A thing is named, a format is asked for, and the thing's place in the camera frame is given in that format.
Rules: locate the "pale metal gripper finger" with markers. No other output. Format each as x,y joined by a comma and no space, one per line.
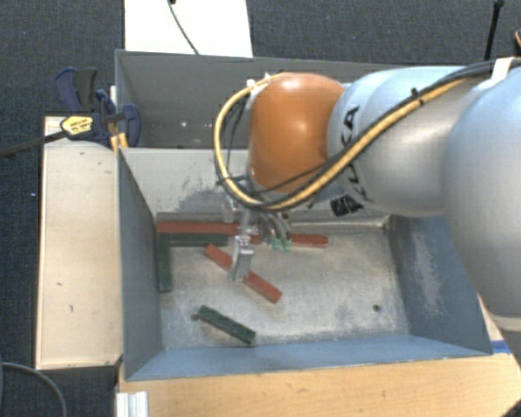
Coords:
236,263
248,263

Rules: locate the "red-brown flat block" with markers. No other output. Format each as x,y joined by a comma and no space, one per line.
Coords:
191,227
265,286
308,240

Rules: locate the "grey metal bin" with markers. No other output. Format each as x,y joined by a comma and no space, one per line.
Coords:
330,285

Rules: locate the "pale wood flat board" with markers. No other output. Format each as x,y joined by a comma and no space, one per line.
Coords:
78,254

